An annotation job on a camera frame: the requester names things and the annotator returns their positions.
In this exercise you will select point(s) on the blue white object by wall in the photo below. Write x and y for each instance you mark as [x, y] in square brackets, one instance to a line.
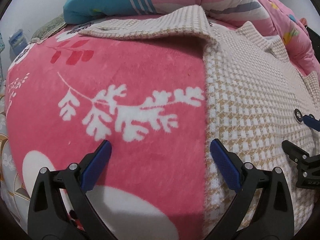
[18, 42]

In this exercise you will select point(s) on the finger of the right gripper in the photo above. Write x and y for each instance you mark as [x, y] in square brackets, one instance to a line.
[311, 122]
[295, 153]

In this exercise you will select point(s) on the beige houndstooth knit coat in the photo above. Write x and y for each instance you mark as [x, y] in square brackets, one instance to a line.
[252, 90]

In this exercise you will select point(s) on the grey green patterned pillow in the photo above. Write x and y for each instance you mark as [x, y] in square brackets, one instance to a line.
[49, 29]

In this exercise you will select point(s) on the pink floral fleece blanket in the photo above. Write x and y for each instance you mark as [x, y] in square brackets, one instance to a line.
[66, 95]

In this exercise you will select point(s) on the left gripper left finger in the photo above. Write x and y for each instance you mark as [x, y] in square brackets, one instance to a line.
[59, 207]

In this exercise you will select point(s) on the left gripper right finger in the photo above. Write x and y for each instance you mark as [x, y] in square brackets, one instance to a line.
[273, 217]

